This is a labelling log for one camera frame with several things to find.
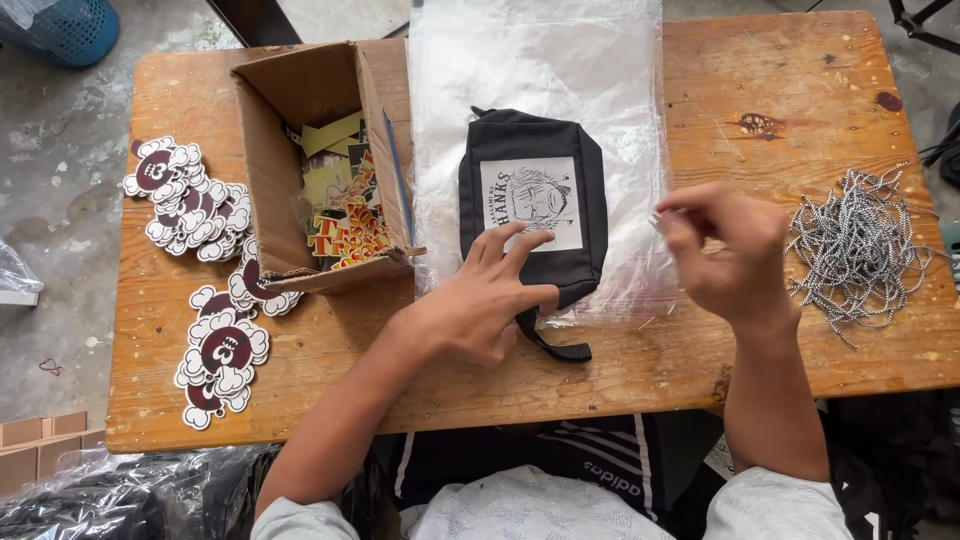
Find pile of maroon cloud stickers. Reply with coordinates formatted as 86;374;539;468
122;135;306;432

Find blue sheet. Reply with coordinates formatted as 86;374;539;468
381;110;417;246

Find blue plastic basket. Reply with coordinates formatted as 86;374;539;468
0;0;121;69

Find black tripod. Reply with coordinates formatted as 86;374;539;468
888;0;960;56

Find heap of black-white cords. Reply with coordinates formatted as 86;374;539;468
782;162;949;351

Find person's black striped shorts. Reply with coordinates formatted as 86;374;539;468
386;414;670;526

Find pile of colourful paper stickers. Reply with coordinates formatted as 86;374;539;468
283;111;395;272

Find person's right hand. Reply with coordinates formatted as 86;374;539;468
654;183;801;332

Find heap of plastic-wrapped black bags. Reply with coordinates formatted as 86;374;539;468
0;444;384;540

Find stack of flat brown cartons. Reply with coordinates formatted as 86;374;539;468
0;410;108;498

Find open brown cardboard box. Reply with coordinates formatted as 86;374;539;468
229;41;427;296

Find person's left hand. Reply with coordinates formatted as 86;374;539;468
407;221;561;369

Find clear plastic bag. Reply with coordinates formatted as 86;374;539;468
0;238;45;308

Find person's white patterned shirt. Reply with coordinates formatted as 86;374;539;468
250;465;855;540

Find black pouch with printed patch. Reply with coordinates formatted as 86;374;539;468
458;106;609;366

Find stack of clear plastic bags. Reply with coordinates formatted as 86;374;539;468
407;0;678;329

